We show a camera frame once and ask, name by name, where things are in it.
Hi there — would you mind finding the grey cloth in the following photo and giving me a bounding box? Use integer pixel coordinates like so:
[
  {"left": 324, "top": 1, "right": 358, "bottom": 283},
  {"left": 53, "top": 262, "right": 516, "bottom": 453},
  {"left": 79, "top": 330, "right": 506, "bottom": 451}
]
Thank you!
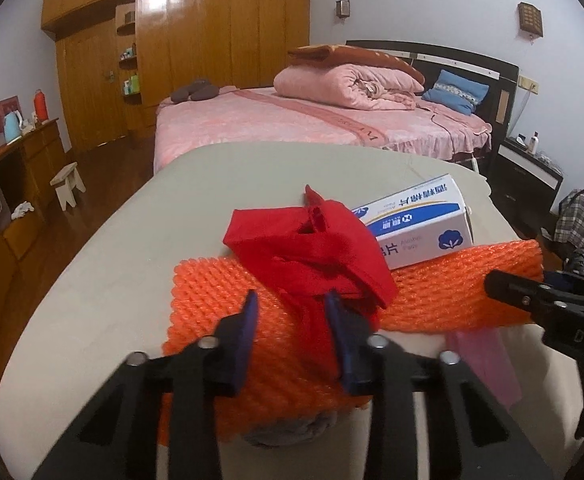
[{"left": 244, "top": 407, "right": 343, "bottom": 448}]

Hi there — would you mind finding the bed with pink sheet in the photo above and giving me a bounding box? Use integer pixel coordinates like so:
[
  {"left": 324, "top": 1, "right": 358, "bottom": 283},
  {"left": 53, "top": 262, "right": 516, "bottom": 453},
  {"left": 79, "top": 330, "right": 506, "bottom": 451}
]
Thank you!
[{"left": 153, "top": 85, "right": 492, "bottom": 171}]

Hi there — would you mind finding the orange foam net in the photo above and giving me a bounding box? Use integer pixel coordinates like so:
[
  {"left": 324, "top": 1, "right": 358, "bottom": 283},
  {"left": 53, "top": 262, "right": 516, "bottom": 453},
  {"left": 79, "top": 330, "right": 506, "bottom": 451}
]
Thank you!
[{"left": 161, "top": 240, "right": 545, "bottom": 448}]

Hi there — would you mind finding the pink plastic bag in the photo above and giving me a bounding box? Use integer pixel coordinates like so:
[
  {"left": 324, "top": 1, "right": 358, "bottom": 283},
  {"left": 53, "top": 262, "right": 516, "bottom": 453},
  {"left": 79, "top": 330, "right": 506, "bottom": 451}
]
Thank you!
[{"left": 444, "top": 329, "right": 520, "bottom": 407}]

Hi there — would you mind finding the black and white nightstand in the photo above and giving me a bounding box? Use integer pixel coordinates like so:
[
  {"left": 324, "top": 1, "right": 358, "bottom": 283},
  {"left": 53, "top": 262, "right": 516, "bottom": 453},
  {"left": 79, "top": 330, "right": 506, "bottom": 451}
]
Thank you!
[{"left": 489, "top": 135, "right": 565, "bottom": 216}]

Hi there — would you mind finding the blue pillow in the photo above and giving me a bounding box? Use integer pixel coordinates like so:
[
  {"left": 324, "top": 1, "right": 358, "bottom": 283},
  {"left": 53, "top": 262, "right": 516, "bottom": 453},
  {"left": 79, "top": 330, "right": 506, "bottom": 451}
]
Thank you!
[{"left": 422, "top": 70, "right": 490, "bottom": 116}]

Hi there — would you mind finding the red cloth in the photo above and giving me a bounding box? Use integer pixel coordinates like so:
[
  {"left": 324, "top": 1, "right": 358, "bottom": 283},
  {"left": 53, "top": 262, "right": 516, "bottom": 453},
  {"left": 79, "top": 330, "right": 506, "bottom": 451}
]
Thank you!
[{"left": 223, "top": 185, "right": 397, "bottom": 376}]

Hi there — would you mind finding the small wooden stool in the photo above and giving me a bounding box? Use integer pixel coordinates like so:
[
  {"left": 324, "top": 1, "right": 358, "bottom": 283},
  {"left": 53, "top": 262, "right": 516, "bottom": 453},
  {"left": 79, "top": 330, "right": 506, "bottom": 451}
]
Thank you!
[{"left": 50, "top": 162, "right": 86, "bottom": 211}]

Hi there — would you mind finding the dark wooden headboard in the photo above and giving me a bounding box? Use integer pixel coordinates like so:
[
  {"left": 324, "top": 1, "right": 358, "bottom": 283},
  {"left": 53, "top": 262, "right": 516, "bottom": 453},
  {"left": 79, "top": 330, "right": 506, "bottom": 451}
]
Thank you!
[{"left": 346, "top": 40, "right": 520, "bottom": 136}]

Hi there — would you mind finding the folded pink quilt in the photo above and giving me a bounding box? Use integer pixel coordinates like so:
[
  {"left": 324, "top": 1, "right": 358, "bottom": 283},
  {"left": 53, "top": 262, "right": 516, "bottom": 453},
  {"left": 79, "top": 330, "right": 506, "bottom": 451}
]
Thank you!
[{"left": 274, "top": 62, "right": 425, "bottom": 111}]

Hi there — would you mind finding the red thermos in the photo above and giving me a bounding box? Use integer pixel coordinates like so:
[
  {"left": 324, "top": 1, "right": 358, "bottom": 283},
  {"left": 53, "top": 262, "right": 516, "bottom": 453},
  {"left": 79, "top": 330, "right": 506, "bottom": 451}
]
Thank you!
[{"left": 33, "top": 89, "right": 50, "bottom": 122}]

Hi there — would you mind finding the wooden wardrobe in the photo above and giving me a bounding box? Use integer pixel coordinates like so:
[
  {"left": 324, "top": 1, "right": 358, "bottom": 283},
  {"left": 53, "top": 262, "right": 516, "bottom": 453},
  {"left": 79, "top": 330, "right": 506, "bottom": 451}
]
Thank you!
[{"left": 41, "top": 0, "right": 311, "bottom": 153}]

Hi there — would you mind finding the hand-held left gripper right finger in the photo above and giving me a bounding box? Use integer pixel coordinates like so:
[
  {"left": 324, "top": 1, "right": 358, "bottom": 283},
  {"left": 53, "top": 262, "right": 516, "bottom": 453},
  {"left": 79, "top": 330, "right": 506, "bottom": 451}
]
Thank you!
[{"left": 323, "top": 291, "right": 555, "bottom": 480}]

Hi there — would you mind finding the brown woven wall lamp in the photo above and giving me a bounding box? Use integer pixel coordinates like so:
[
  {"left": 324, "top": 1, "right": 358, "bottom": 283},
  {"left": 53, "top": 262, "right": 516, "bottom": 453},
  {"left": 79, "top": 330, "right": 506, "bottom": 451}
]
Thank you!
[{"left": 518, "top": 2, "right": 544, "bottom": 38}]

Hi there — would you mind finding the wooden sideboard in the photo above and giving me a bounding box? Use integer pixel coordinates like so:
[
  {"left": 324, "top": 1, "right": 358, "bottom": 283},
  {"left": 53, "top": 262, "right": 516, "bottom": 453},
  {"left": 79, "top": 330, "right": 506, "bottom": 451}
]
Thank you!
[{"left": 0, "top": 119, "right": 68, "bottom": 361}]

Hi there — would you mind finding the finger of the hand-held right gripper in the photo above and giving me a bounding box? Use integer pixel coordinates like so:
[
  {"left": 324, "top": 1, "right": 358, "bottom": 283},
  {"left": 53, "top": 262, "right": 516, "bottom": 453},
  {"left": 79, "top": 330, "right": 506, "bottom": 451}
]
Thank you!
[{"left": 484, "top": 269, "right": 568, "bottom": 322}]

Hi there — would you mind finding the light blue kettle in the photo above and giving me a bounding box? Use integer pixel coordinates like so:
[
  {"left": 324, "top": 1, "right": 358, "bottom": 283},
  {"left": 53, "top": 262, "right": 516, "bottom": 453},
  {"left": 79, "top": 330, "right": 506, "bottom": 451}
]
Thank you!
[{"left": 3, "top": 111, "right": 24, "bottom": 145}]

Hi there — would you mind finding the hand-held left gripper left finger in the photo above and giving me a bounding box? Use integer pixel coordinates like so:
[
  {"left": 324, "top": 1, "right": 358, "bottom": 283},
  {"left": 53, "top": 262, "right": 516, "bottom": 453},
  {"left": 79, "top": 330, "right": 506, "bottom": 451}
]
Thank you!
[{"left": 59, "top": 289, "right": 260, "bottom": 480}]

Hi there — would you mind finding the brown orange pillow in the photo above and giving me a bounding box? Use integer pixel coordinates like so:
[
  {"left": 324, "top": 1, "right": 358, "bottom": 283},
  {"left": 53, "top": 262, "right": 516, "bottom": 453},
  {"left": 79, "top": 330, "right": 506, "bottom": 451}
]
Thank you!
[{"left": 288, "top": 44, "right": 425, "bottom": 86}]

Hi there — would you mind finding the white and blue cardboard box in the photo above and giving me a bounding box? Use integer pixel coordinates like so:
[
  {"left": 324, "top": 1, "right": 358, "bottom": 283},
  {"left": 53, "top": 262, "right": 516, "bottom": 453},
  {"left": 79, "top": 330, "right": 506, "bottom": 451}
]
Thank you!
[{"left": 350, "top": 174, "right": 475, "bottom": 271}]

